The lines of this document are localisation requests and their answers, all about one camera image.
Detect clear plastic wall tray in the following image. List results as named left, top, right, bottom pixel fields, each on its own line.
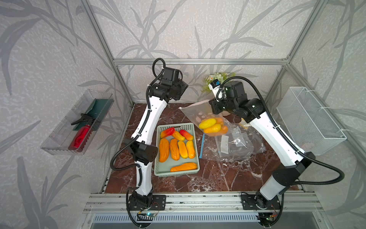
left=41, top=89, right=114, bottom=156

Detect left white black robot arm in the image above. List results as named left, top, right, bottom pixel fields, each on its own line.
left=110, top=79, right=188, bottom=207

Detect white wire mesh basket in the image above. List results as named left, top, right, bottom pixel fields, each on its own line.
left=277, top=87, right=347, bottom=156

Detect red orange mango right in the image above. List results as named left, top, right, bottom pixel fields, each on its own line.
left=179, top=129, right=193, bottom=141

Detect stack of clear zip bags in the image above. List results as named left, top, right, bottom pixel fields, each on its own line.
left=200, top=125, right=266, bottom=162

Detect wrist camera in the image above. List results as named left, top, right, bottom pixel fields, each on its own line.
left=161, top=67, right=182, bottom=86
left=208, top=79, right=248, bottom=101

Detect green perforated plastic basket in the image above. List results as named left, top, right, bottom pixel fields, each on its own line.
left=154, top=123, right=200, bottom=177

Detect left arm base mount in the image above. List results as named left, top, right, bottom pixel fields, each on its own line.
left=127, top=193, right=166, bottom=211

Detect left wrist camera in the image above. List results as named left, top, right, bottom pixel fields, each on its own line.
left=161, top=67, right=182, bottom=86

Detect clear zip-top bag pink zipper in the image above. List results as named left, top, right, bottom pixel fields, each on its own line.
left=179, top=100, right=237, bottom=137

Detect long orange mango front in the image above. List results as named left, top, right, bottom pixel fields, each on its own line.
left=170, top=162, right=198, bottom=172

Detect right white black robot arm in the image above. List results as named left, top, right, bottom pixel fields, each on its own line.
left=209, top=98, right=345, bottom=201

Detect red mango top left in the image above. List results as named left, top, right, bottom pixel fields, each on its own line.
left=160, top=127, right=175, bottom=138

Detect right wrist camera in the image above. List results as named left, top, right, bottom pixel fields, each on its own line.
left=208, top=79, right=248, bottom=101

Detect yellow orange mango small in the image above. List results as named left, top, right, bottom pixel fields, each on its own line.
left=172, top=131, right=185, bottom=141

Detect large orange mango left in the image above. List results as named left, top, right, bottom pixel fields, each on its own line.
left=159, top=138, right=170, bottom=163

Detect dark green cloth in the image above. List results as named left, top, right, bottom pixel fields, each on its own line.
left=73, top=99, right=114, bottom=131

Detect potted artificial plant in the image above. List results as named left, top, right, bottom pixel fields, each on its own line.
left=201, top=72, right=238, bottom=94

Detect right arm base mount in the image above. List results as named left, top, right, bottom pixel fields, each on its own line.
left=240, top=192, right=281, bottom=210

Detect black pruning shears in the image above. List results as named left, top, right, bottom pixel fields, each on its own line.
left=71, top=113, right=95, bottom=126

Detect red handled brush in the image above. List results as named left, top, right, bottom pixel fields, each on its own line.
left=68, top=124, right=91, bottom=152

